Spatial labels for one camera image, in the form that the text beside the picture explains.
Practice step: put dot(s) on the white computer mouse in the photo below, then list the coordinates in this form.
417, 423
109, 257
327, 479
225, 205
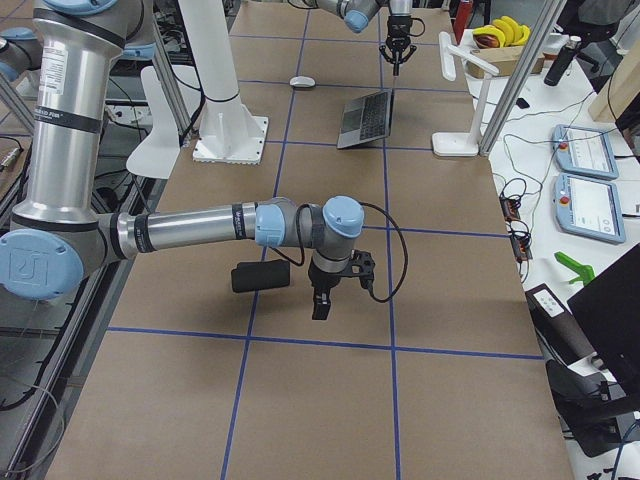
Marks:
302, 82

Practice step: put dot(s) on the yellow bananas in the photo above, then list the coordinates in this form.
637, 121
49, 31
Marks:
500, 33

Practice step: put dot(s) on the black water bottle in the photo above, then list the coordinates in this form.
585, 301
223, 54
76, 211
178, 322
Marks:
562, 61

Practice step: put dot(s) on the aluminium frame post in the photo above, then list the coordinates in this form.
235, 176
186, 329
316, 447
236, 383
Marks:
550, 11

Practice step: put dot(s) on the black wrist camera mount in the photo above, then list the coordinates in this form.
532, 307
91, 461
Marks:
361, 265

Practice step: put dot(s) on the green plastic part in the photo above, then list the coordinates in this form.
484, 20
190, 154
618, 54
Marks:
584, 273

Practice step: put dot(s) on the teach pendant near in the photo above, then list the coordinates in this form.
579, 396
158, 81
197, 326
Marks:
588, 207

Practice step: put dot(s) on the teach pendant far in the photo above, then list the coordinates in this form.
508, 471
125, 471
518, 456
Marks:
584, 151

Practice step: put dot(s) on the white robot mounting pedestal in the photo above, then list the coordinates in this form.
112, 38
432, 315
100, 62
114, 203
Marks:
228, 131

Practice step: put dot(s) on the black mouse pad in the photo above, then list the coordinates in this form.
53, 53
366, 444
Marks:
261, 275

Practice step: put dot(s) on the grey laptop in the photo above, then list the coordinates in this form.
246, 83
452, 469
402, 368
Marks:
365, 119

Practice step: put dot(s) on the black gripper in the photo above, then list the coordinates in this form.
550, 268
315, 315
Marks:
399, 29
321, 278

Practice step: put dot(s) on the teach pendant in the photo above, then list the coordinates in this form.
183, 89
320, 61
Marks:
584, 151
588, 207

